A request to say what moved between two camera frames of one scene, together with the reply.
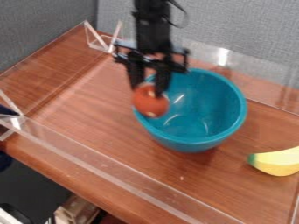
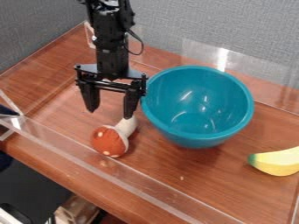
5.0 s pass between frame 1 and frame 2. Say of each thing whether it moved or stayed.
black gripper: moved
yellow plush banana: stayed
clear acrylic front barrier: stayed
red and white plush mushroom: moved
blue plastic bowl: moved
